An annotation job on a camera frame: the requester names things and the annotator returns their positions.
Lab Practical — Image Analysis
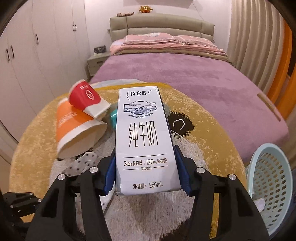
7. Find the blue white milk carton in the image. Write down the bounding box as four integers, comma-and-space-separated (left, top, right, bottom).
115, 86, 181, 196

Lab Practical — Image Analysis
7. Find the white heart pattern paper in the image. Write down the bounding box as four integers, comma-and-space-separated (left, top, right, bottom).
62, 152, 115, 212

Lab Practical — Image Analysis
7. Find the yellow round plush rug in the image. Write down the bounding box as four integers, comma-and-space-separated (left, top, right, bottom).
9, 82, 247, 241

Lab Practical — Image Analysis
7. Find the orange paper cup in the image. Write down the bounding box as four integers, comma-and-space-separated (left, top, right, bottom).
56, 98, 107, 159

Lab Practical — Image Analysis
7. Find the red paper cup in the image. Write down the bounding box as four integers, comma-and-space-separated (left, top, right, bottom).
68, 79, 111, 120

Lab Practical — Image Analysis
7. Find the light blue plastic basket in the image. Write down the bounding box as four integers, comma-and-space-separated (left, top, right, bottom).
245, 143, 293, 237

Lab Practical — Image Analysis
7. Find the bed with purple cover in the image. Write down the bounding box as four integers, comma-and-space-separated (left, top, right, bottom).
91, 53, 289, 162

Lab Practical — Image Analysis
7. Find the beige nightstand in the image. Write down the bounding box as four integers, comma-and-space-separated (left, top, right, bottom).
87, 52, 111, 77

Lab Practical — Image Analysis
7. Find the wooden bed brush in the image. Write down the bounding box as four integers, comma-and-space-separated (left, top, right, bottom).
257, 93, 281, 121

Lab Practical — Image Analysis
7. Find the pink folded blanket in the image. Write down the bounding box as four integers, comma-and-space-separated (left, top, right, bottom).
110, 39, 229, 62

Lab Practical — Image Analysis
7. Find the orange sheer curtain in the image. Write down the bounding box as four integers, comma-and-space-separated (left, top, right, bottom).
267, 21, 295, 120

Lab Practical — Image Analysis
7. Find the right pink pillow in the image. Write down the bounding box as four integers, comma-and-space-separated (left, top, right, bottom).
174, 35, 217, 48

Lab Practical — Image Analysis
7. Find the pink pillow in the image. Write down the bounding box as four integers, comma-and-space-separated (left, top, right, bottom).
174, 35, 217, 48
124, 33, 176, 45

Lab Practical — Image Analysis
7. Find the white wardrobe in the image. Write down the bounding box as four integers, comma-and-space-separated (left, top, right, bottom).
0, 0, 91, 163

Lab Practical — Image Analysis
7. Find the left pink pillow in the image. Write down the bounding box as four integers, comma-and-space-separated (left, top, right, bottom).
124, 33, 176, 45

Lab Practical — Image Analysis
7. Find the beige padded headboard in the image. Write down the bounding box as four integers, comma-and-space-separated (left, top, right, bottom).
109, 13, 215, 42

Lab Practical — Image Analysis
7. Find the beige curtain left panel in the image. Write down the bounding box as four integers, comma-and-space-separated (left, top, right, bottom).
227, 0, 285, 93

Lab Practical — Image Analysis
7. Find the dark item on headboard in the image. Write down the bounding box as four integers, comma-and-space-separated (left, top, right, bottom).
116, 12, 134, 17

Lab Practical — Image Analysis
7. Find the orange plush toy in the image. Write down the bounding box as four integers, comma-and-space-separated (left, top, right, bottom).
138, 6, 153, 13

